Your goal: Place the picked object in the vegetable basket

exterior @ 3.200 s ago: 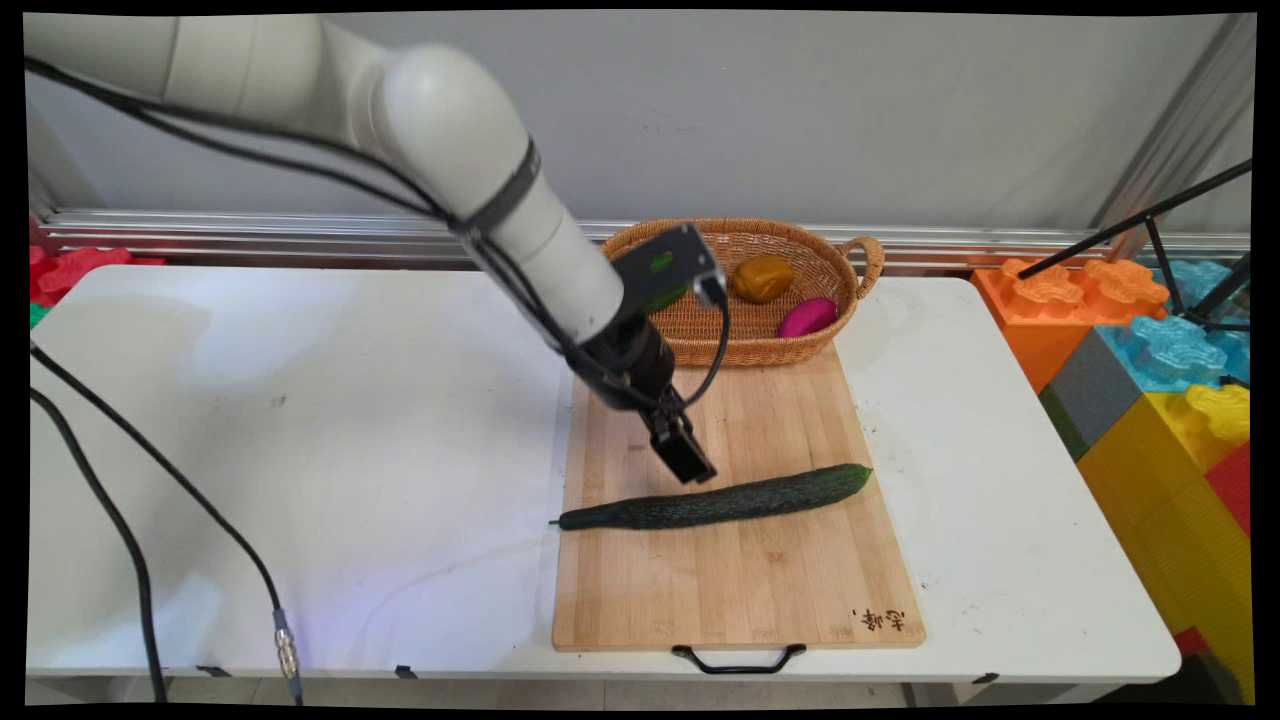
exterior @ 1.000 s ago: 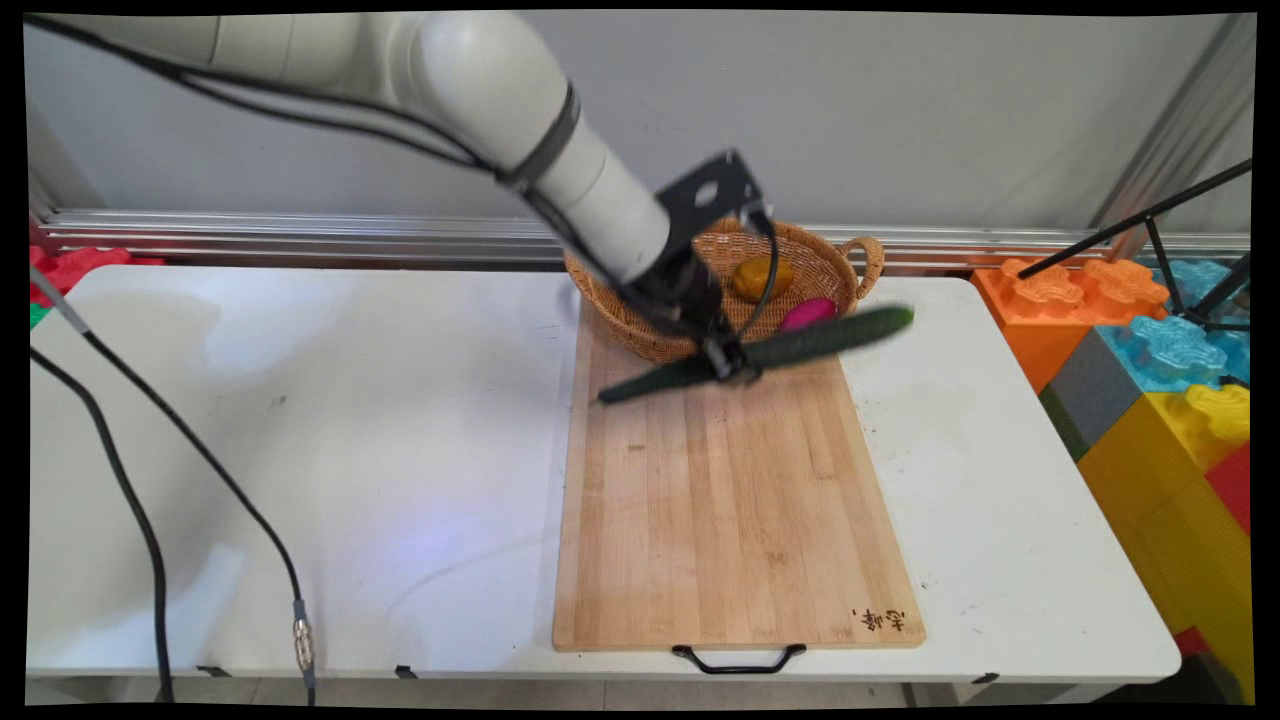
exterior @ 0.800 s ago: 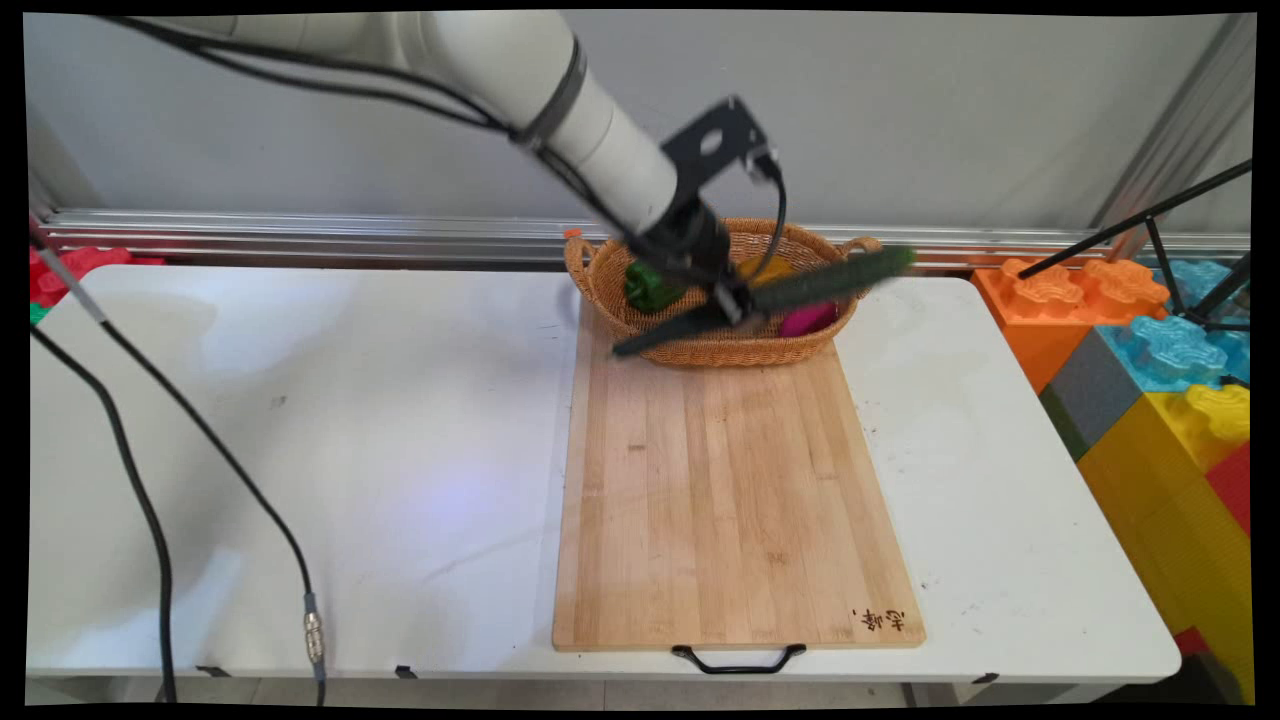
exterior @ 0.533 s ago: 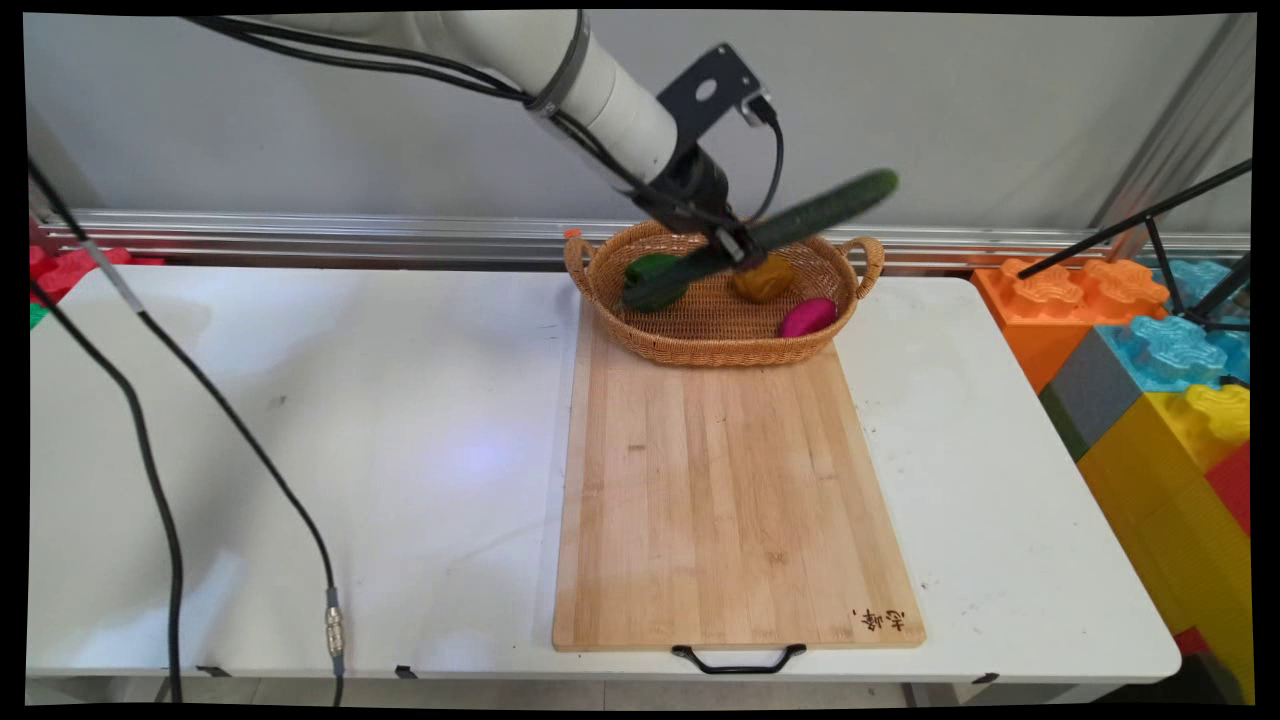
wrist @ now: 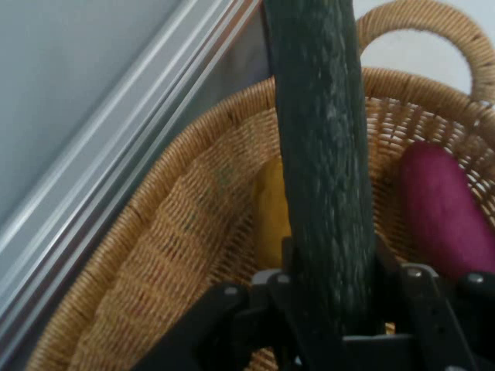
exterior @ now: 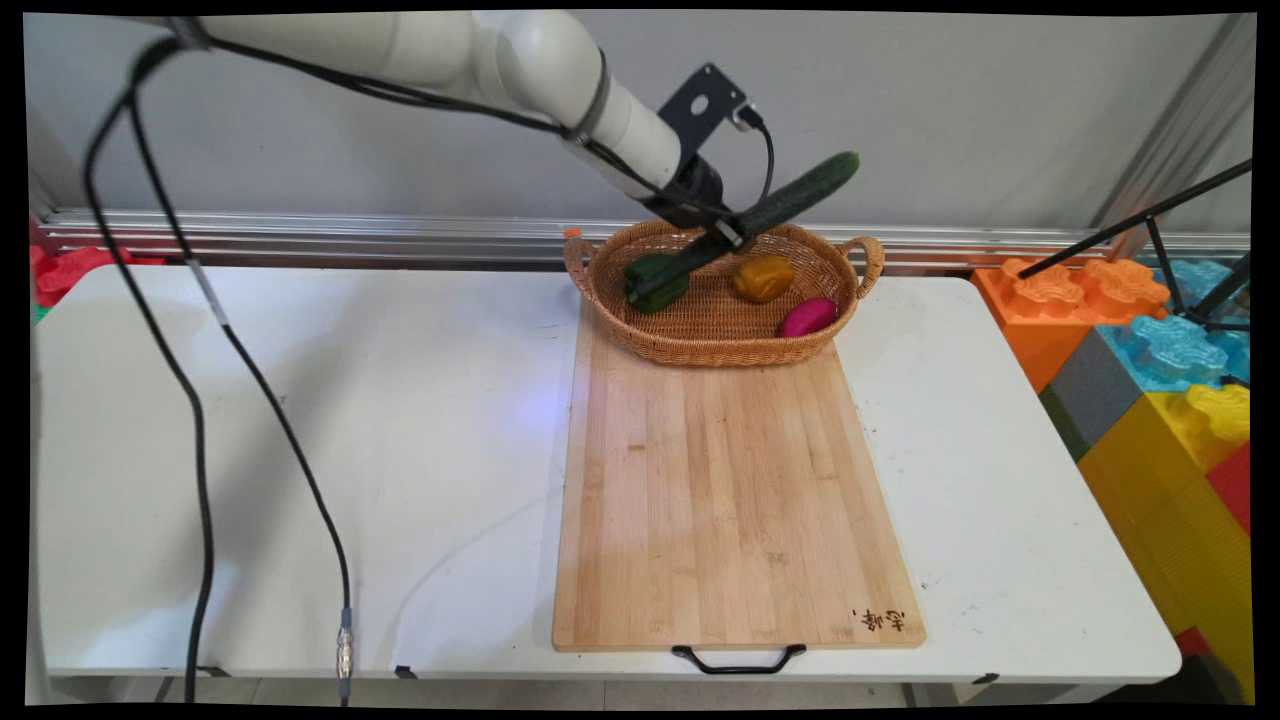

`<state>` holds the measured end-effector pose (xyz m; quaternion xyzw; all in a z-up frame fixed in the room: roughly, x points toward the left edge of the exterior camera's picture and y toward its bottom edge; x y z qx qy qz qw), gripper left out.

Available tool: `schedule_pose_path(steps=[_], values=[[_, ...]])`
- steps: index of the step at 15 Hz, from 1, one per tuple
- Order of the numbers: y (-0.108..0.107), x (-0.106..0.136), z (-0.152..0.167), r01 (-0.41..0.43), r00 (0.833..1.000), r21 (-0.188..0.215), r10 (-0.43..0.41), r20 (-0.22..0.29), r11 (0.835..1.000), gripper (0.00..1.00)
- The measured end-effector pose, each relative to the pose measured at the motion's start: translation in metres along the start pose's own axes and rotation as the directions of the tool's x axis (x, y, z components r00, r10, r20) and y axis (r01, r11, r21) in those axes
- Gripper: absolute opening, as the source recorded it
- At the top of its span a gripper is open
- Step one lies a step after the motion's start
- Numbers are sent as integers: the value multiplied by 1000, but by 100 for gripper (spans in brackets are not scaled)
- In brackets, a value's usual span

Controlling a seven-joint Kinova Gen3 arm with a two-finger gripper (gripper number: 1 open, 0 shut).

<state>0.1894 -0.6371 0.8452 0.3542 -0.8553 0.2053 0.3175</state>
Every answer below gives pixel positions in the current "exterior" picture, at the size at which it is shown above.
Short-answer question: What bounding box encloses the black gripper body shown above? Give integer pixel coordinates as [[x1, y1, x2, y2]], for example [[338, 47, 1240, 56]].
[[640, 150, 733, 233]]

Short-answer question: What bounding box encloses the green toy cucumber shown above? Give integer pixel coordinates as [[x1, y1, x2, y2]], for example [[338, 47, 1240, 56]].
[[632, 151, 861, 303]]

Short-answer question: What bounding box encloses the yellow toy bell pepper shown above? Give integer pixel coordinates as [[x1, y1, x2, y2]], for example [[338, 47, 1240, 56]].
[[733, 254, 796, 304]]

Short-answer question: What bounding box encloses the green toy bell pepper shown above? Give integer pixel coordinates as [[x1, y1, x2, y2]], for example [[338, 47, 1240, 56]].
[[625, 253, 691, 314]]

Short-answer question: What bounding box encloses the woven wicker basket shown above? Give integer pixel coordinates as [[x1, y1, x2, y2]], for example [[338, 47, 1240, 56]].
[[562, 220, 886, 368]]

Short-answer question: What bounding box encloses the magenta toy eggplant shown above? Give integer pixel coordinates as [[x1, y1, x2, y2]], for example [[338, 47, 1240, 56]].
[[778, 297, 839, 339]]

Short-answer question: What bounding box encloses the bamboo cutting board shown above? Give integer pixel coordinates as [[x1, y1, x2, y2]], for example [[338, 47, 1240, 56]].
[[552, 300, 927, 653]]

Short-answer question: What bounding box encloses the orange foam building block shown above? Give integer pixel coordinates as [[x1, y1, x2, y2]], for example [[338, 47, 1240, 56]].
[[972, 257, 1171, 393]]

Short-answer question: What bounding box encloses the black tripod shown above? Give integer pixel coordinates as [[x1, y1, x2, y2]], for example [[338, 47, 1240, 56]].
[[1018, 160, 1253, 333]]

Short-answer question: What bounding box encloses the grey foam building block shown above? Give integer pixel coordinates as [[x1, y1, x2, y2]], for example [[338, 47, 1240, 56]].
[[1040, 328, 1146, 461]]

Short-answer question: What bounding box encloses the light blue foam block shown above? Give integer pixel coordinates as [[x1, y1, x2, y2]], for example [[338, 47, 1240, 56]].
[[1095, 258, 1251, 393]]

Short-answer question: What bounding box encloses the small red foam block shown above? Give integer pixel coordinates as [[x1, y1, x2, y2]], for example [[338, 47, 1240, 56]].
[[1205, 445, 1253, 536]]

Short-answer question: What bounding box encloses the red foam building block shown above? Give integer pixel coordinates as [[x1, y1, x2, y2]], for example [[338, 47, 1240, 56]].
[[30, 245, 166, 308]]

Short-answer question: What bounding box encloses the black camera cable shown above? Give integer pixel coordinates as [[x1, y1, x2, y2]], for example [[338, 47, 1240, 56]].
[[733, 104, 777, 207]]

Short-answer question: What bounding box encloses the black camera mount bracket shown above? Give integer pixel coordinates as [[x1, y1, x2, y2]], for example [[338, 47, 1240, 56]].
[[657, 63, 751, 153]]

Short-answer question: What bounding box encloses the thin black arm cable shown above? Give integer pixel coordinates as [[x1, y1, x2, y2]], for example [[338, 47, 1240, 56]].
[[180, 35, 736, 223]]

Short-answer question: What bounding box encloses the aluminium frame rail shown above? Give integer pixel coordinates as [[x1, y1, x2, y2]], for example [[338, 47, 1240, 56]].
[[40, 208, 1251, 273]]

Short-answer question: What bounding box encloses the black cutting board handle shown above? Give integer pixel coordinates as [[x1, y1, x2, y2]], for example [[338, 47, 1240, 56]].
[[672, 644, 807, 676]]

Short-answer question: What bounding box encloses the black cable with metal connector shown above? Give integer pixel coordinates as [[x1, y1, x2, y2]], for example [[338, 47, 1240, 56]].
[[125, 85, 354, 706]]

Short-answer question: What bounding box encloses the thick black hanging cable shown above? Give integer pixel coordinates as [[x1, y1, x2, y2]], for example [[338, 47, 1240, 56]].
[[83, 35, 216, 703]]

